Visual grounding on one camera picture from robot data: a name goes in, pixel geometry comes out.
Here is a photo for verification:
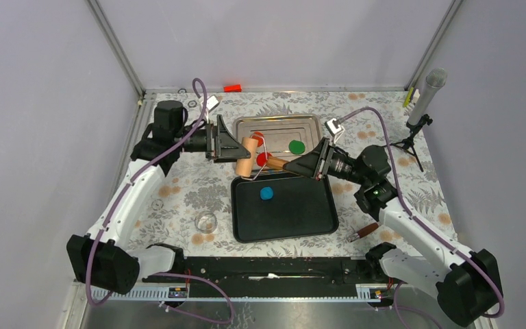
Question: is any brown handled tool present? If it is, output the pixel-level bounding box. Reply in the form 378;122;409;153
346;223;379;243

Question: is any black plastic tray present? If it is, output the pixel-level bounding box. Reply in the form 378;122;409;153
231;173;339;243

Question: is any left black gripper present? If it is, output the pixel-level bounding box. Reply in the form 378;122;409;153
175;114;251;163

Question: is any wooden dough roller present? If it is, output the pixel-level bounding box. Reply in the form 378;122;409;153
235;137;288;181

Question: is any orange block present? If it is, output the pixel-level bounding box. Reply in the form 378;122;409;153
223;84;242;93

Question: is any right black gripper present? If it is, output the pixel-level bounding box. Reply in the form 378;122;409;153
283;138;368;186

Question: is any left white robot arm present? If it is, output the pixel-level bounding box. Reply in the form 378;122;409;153
66;96;251;294

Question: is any grey microphone on tripod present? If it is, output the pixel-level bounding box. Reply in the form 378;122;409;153
391;68;448;172

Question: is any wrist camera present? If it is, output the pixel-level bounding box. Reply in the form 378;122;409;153
205;95;220;112
325;118;345;137

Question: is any small glass bowl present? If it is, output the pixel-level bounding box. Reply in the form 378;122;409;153
195;211;218;234

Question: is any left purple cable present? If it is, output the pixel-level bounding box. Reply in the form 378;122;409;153
84;77;236;326

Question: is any orange dough disc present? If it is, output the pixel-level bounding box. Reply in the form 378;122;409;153
251;132;264;147

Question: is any blue dough piece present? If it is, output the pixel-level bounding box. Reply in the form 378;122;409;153
260;186;274;200

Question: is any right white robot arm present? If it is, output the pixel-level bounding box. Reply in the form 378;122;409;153
281;138;505;327

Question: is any silver metal tray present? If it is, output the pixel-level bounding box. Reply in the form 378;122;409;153
233;114;323;161

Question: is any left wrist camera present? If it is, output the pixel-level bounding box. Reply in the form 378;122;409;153
205;95;220;112

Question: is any floral tablecloth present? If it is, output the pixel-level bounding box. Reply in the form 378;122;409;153
127;90;459;260

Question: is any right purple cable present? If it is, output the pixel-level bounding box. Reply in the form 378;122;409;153
338;107;505;329

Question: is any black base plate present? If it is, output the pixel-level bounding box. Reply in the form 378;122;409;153
143;256;399;299

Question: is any red dough disc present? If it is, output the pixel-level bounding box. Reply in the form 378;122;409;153
255;152;272;167

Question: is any purple cable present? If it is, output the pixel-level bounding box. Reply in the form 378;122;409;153
84;77;236;326
338;107;505;329

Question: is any green dough disc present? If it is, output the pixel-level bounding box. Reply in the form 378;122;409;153
288;140;305;155

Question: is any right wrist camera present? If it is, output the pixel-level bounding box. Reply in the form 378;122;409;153
325;118;345;137

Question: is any yellow marker pen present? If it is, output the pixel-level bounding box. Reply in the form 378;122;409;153
402;87;414;108

